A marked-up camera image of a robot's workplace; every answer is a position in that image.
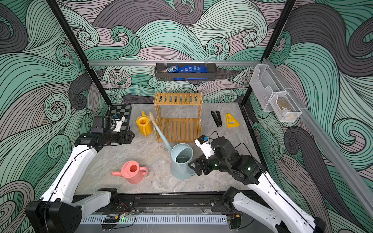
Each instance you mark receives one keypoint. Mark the black corner frame post left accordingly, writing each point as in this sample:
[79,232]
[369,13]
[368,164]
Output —
[73,40]

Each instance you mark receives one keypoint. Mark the white slotted cable duct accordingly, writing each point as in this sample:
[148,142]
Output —
[177,219]

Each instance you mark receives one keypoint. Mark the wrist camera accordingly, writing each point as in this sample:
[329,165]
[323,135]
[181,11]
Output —
[118,121]
[203,143]

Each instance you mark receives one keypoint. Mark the black wall basket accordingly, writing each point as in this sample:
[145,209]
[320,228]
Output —
[211,75]

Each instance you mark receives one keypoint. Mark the aluminium wall rail right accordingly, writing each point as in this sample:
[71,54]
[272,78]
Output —
[360,189]

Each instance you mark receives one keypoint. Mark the black stapler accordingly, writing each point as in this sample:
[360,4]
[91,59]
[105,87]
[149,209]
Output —
[217,118]

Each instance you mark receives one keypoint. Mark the blue snack bag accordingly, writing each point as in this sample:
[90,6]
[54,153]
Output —
[193,69]

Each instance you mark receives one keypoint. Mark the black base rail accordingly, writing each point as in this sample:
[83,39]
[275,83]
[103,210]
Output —
[210,201]

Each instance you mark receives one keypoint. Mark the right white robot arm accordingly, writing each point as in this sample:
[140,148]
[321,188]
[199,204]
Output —
[280,213]

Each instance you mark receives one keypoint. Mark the clear plastic wall bin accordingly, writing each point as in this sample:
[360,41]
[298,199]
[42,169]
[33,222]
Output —
[272,96]

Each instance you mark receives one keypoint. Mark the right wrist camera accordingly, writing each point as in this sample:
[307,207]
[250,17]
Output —
[203,143]

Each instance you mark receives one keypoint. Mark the aluminium wall rail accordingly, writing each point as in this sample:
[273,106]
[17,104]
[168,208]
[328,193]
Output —
[360,189]
[132,62]

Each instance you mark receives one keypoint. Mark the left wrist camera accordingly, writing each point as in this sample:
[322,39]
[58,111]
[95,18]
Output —
[118,121]

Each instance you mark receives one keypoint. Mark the small candy packet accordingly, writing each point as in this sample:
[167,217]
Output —
[172,69]

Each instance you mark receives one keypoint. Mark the black grey chessboard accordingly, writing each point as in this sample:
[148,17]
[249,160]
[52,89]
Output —
[123,112]

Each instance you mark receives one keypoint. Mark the aluminium wall rail back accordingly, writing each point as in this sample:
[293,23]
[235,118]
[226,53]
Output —
[132,62]

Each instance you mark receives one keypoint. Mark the yellow plastic watering can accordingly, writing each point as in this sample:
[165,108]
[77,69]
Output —
[144,124]

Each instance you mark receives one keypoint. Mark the pink plastic watering can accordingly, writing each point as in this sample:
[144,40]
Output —
[132,172]

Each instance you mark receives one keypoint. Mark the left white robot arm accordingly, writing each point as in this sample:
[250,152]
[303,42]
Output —
[56,211]

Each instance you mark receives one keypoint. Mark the yellow triangular stand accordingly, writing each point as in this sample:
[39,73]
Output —
[231,121]

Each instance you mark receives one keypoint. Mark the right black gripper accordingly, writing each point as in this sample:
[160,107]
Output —
[207,166]

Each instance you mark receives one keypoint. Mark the wooden slatted shelf rack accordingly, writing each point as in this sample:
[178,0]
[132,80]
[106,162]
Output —
[179,115]

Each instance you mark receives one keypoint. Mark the light blue long-spout watering can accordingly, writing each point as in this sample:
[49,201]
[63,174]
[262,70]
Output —
[181,155]

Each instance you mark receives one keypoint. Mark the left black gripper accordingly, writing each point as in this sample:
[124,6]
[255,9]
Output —
[122,140]

